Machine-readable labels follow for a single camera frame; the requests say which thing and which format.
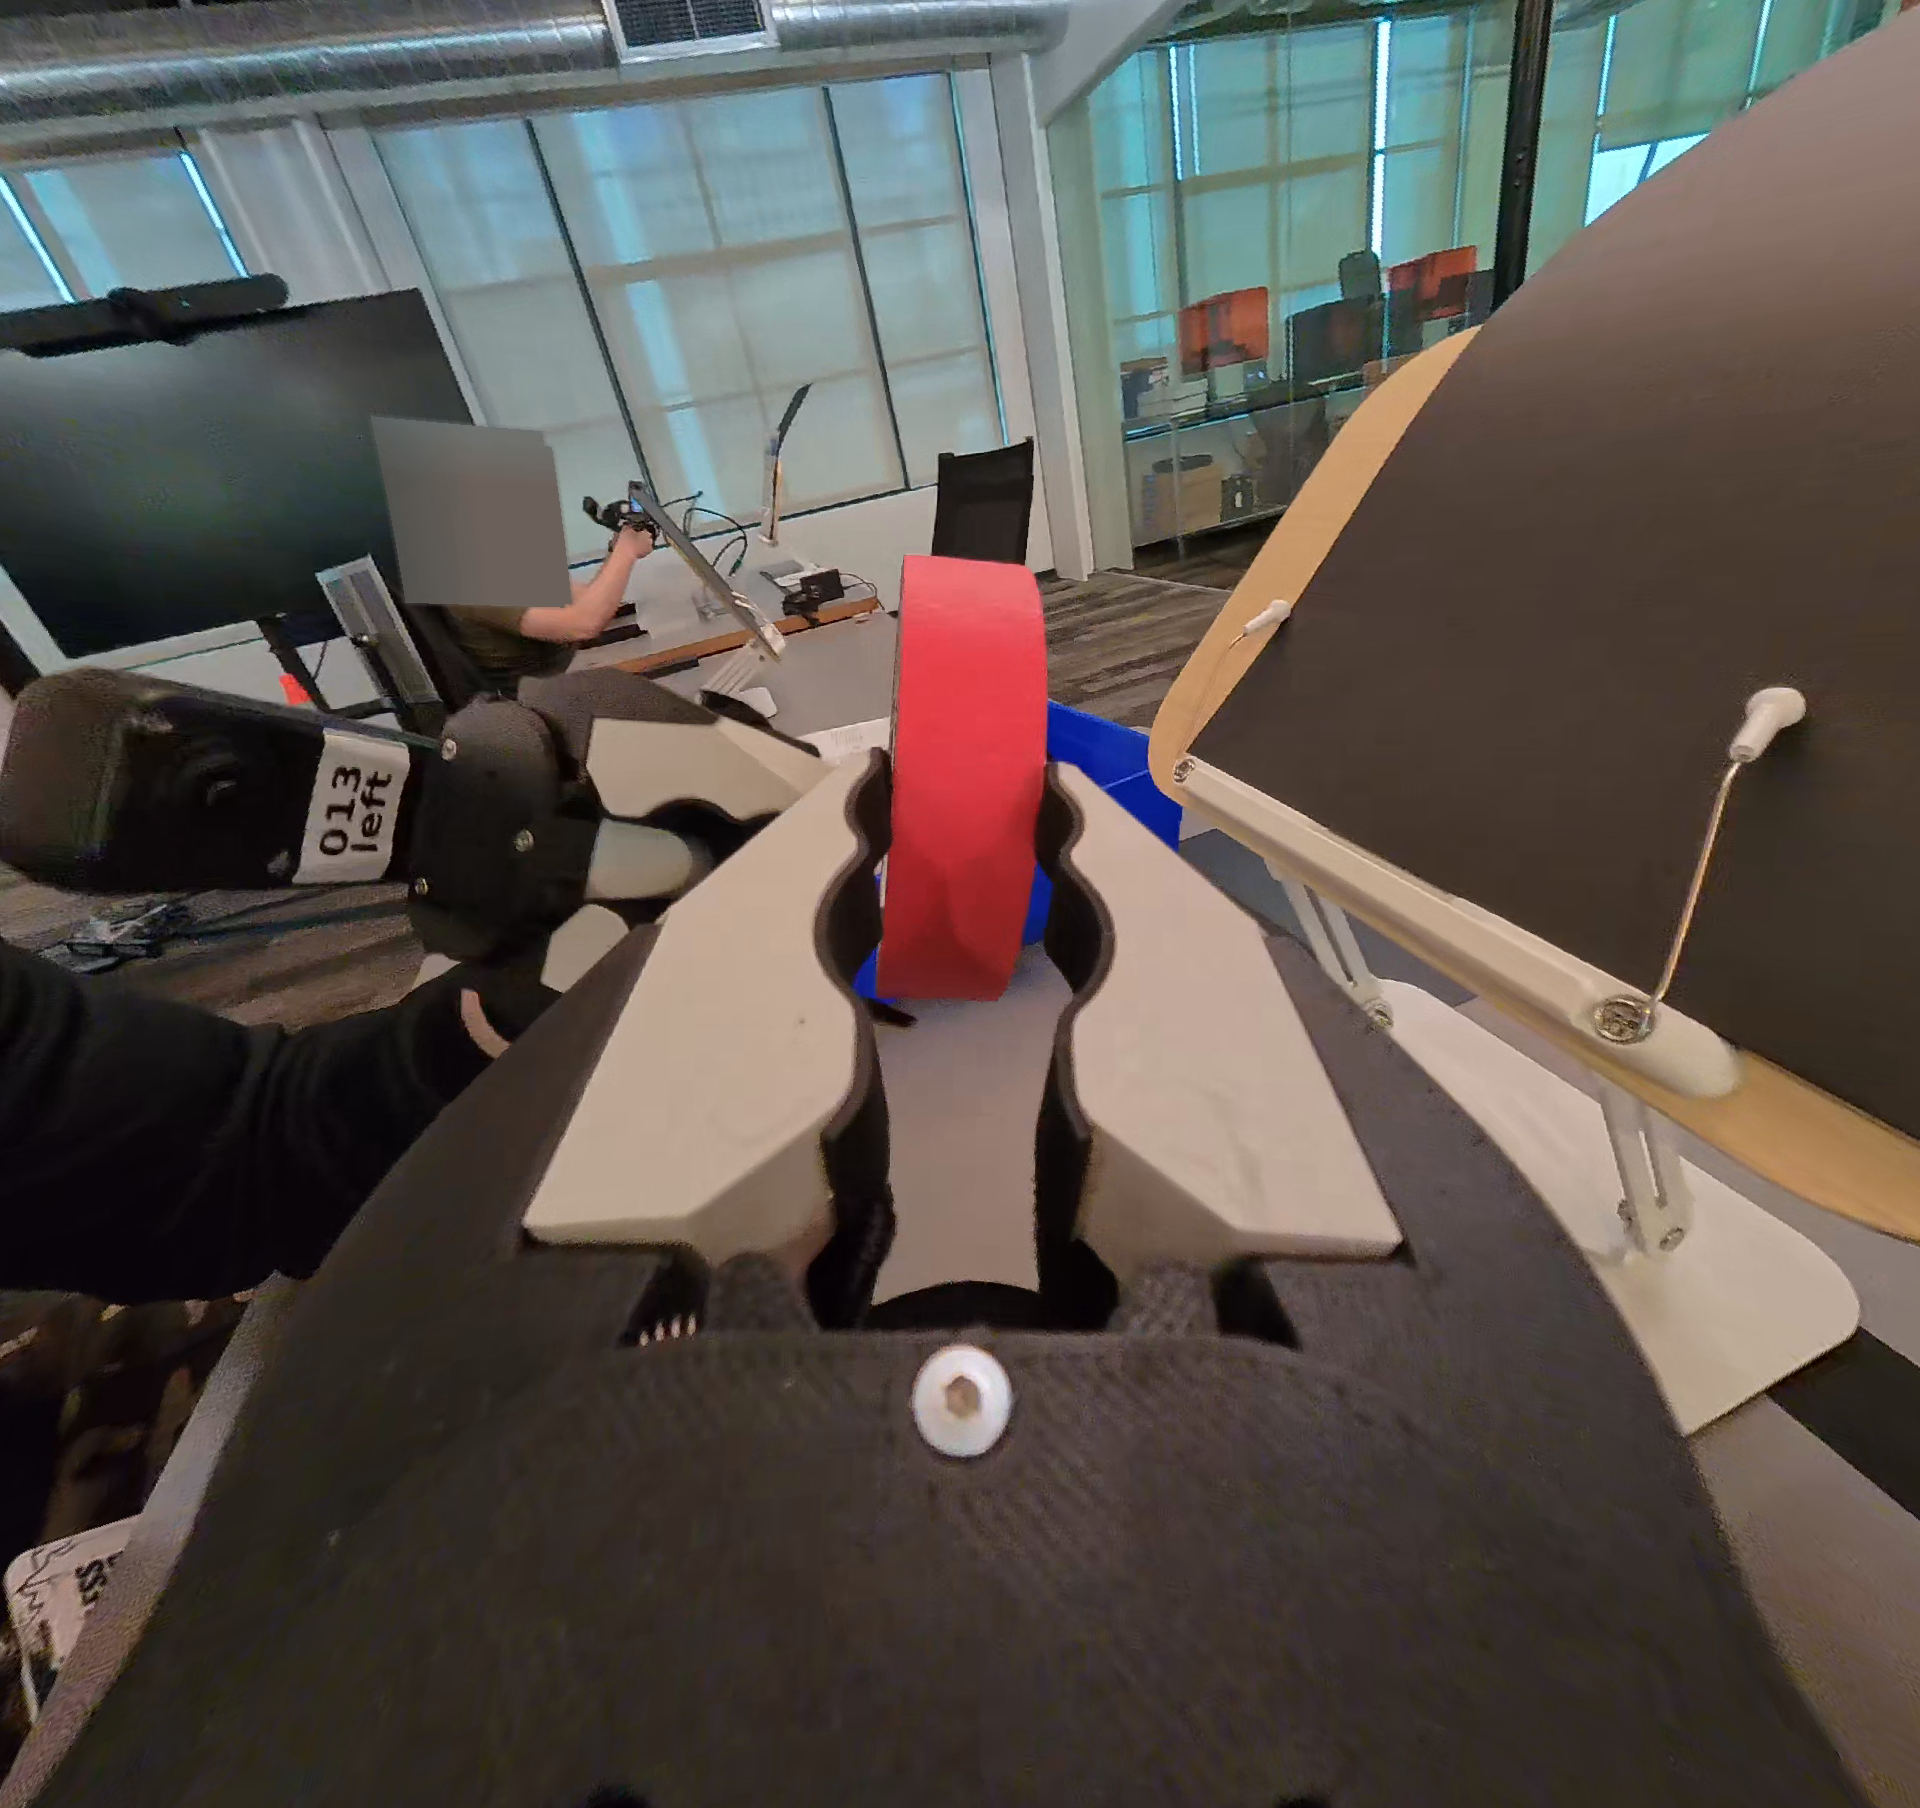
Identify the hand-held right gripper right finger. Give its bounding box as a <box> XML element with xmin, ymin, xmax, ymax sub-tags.
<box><xmin>1030</xmin><ymin>761</ymin><xmax>1407</xmax><ymax>1317</ymax></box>

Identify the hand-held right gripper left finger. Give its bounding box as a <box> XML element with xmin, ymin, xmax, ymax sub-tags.
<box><xmin>523</xmin><ymin>749</ymin><xmax>898</xmax><ymax>1324</ymax></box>

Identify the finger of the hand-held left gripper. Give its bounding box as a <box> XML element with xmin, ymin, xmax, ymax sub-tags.
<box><xmin>582</xmin><ymin>710</ymin><xmax>832</xmax><ymax>822</ymax></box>
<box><xmin>536</xmin><ymin>809</ymin><xmax>718</xmax><ymax>999</ymax></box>

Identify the red tape roll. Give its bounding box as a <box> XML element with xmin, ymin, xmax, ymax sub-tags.
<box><xmin>873</xmin><ymin>556</ymin><xmax>1051</xmax><ymax>1005</ymax></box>

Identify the blue plastic bin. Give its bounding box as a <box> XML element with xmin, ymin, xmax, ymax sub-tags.
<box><xmin>853</xmin><ymin>699</ymin><xmax>1188</xmax><ymax>1001</ymax></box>

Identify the person's left forearm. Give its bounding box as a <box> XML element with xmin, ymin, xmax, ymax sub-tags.
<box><xmin>0</xmin><ymin>937</ymin><xmax>450</xmax><ymax>1302</ymax></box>

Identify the person's left hand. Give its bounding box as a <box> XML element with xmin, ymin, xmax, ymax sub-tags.
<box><xmin>381</xmin><ymin>954</ymin><xmax>564</xmax><ymax>1134</ymax></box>

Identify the clear book stand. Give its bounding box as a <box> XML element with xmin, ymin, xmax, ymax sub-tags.
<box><xmin>630</xmin><ymin>479</ymin><xmax>789</xmax><ymax>664</ymax></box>

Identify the black mesh chair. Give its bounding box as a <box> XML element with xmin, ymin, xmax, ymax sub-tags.
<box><xmin>930</xmin><ymin>437</ymin><xmax>1037</xmax><ymax>566</ymax></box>

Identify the large black monitor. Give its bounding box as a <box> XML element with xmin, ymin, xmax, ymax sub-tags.
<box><xmin>0</xmin><ymin>285</ymin><xmax>490</xmax><ymax>658</ymax></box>

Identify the black video bar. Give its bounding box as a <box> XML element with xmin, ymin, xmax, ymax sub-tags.
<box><xmin>0</xmin><ymin>274</ymin><xmax>287</xmax><ymax>351</ymax></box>

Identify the white base book stand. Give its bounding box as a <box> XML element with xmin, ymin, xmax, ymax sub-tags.
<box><xmin>1146</xmin><ymin>13</ymin><xmax>1920</xmax><ymax>1440</ymax></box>

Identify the orange 3d printer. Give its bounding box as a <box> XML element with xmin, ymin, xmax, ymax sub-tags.
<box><xmin>1386</xmin><ymin>247</ymin><xmax>1480</xmax><ymax>324</ymax></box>
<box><xmin>1176</xmin><ymin>289</ymin><xmax>1258</xmax><ymax>377</ymax></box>

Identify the round duct with vent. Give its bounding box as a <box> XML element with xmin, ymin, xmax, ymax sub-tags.
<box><xmin>0</xmin><ymin>0</ymin><xmax>1073</xmax><ymax>128</ymax></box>

